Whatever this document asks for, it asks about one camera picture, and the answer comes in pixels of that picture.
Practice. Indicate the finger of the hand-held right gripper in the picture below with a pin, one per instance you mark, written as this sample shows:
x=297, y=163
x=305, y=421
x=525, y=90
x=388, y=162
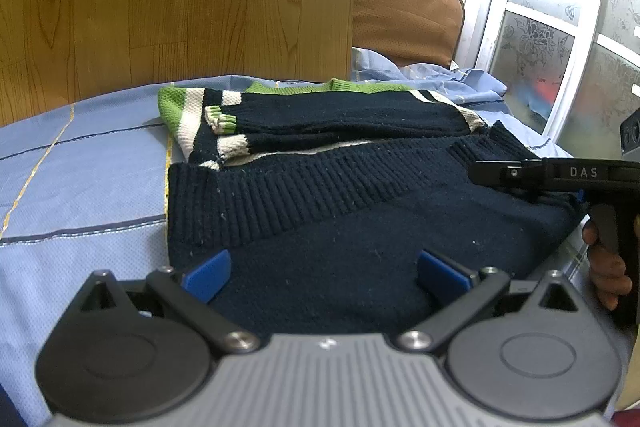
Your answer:
x=505, y=173

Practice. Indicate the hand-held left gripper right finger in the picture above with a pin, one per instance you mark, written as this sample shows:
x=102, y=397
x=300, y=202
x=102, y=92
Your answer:
x=442, y=277

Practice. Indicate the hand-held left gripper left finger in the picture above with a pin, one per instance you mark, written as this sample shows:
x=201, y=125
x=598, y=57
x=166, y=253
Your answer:
x=207, y=276

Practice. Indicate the navy green white knit sweater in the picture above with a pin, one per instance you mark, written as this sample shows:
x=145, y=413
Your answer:
x=350, y=207

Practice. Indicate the person's right hand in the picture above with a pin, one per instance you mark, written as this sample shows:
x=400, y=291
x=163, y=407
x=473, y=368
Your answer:
x=607, y=274

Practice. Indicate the frosted glass sliding door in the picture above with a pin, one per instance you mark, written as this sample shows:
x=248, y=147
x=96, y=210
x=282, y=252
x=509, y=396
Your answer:
x=550, y=32

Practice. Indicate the blue checked bed sheet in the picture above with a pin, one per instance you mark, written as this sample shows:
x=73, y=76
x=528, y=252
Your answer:
x=75, y=157

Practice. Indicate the brown cushion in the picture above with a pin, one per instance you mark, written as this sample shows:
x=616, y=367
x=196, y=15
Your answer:
x=400, y=12

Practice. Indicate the red cloth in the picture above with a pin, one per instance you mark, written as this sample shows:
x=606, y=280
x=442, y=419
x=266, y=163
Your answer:
x=627, y=419

